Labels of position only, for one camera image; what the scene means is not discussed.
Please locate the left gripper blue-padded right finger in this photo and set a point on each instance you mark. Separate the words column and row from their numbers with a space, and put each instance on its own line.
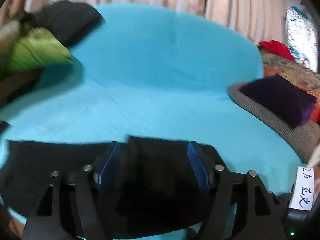
column 258, row 212

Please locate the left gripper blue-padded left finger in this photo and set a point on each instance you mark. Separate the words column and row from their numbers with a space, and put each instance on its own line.
column 50, row 227

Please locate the black knit pants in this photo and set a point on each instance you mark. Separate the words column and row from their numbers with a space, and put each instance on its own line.
column 153, row 188

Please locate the white handwritten label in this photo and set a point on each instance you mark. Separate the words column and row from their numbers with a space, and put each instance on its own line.
column 303, row 190

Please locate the grey woven cushion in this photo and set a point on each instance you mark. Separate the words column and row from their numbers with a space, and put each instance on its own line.
column 303, row 139

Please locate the dark purple velvet pillow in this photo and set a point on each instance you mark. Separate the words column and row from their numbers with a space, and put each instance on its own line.
column 288, row 102

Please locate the patterned orange quilt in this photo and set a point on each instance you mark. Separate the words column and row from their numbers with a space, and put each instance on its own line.
column 297, row 74

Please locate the red cloth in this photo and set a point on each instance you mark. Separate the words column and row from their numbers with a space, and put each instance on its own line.
column 276, row 48

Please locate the green olive puffer jacket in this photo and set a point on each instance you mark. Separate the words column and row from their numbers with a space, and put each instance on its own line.
column 25, row 46

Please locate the turquoise fleece bed blanket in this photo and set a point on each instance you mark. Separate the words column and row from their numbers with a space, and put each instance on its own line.
column 150, row 72

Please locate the silver foil bag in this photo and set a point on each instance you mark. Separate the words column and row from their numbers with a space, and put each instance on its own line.
column 302, row 38

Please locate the black jacket on bed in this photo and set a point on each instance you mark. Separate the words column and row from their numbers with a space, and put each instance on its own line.
column 69, row 22

